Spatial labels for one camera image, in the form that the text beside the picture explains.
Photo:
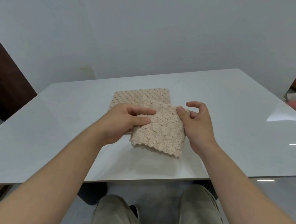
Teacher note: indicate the person's right hand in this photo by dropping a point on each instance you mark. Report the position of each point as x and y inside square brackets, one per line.
[199, 130]

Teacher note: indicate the person's left hand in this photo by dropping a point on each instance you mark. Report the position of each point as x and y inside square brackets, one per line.
[117, 121]

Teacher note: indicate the person's left thumb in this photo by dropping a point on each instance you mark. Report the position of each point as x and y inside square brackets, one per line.
[142, 120]

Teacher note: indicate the person's right thumb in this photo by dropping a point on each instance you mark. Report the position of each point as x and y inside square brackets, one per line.
[181, 114]

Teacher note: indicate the person's right middle finger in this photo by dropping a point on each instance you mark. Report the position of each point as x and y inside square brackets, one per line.
[193, 114]

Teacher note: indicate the beige scalloped knitted cloth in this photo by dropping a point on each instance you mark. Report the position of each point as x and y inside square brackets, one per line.
[161, 134]

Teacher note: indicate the person's right forearm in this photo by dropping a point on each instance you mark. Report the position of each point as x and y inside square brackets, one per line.
[243, 195]

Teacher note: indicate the person's left forearm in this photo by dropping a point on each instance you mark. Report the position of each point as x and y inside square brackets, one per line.
[44, 181]

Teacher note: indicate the beige dotted knitted cloth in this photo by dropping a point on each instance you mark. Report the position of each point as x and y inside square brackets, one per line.
[139, 96]

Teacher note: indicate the person's black shoe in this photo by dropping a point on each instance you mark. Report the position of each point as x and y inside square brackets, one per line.
[134, 211]

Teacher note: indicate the person's left leg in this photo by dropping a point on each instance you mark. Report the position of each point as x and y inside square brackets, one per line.
[115, 217]

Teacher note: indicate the person's leg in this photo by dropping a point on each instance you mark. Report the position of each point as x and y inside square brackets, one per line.
[115, 217]
[201, 215]

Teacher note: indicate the person's right leg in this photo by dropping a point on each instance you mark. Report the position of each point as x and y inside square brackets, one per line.
[201, 215]

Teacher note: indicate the dark brown wooden door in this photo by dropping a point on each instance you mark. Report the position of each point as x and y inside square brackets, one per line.
[5, 85]

